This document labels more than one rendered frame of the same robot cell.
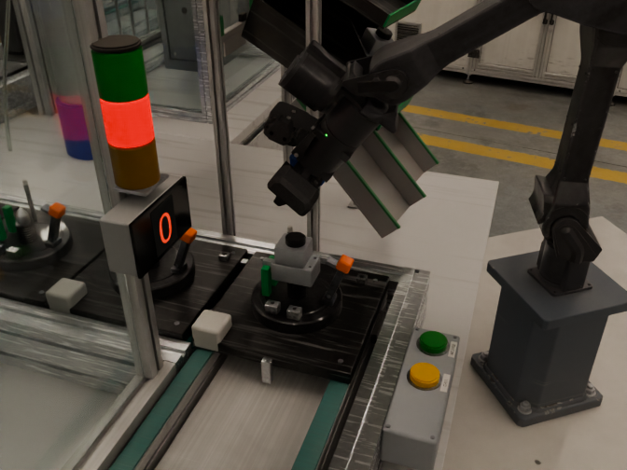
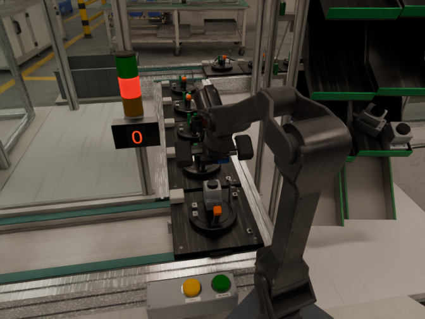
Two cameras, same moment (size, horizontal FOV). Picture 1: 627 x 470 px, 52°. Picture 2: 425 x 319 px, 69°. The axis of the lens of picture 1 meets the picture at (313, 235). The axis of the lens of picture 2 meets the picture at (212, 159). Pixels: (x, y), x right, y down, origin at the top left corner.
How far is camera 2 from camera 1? 0.74 m
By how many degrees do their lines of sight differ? 51
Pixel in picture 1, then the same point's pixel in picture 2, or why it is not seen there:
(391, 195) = (326, 211)
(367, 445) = (133, 280)
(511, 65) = not seen: outside the picture
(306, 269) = (207, 200)
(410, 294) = not seen: hidden behind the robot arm
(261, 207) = not seen: hidden behind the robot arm
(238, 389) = (163, 226)
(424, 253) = (346, 263)
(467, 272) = (350, 295)
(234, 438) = (135, 237)
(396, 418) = (155, 285)
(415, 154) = (387, 204)
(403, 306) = (248, 260)
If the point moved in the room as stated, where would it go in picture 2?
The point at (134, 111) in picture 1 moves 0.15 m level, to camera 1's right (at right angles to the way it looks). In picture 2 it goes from (122, 83) to (140, 106)
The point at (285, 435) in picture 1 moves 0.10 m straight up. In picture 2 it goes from (143, 253) to (139, 228)
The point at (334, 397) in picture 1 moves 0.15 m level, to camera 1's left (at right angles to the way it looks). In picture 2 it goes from (164, 257) to (146, 221)
